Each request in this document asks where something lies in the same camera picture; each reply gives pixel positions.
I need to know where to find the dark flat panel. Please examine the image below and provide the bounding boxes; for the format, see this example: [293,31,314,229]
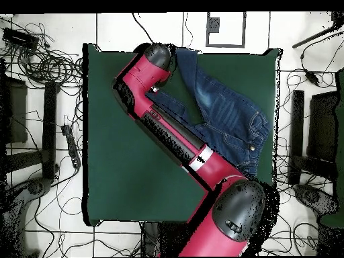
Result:
[306,90,340,162]
[0,75,28,144]

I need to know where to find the black tripod pole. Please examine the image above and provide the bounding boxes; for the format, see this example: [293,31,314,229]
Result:
[292,11,344,49]

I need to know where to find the black power adapter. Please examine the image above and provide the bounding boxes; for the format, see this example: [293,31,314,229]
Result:
[304,70,320,86]

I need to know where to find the black floor cable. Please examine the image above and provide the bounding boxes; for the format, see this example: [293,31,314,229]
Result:
[131,12,155,44]

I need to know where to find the black wheeled chair base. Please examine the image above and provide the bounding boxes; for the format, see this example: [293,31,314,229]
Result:
[0,177,53,257]
[292,183,340,216]

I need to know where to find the black power strip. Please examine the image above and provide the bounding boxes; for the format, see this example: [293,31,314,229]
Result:
[60,124,82,169]

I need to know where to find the dark green table cloth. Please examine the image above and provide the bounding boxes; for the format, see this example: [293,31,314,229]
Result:
[81,42,283,226]

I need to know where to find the blue denim jeans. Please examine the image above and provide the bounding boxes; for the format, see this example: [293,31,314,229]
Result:
[146,48,271,178]

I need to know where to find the black cable tangle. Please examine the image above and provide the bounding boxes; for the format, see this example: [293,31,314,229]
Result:
[0,21,84,89]

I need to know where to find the black stand base frame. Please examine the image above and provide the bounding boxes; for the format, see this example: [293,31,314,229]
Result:
[3,81,60,181]
[288,89,338,186]

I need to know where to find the black electronics box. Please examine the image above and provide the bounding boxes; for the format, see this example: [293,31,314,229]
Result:
[1,27,40,50]

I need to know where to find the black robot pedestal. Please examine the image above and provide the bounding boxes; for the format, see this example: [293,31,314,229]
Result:
[141,221,189,257]

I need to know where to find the grey square floor frame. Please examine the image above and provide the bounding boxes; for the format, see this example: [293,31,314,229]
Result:
[206,11,247,48]

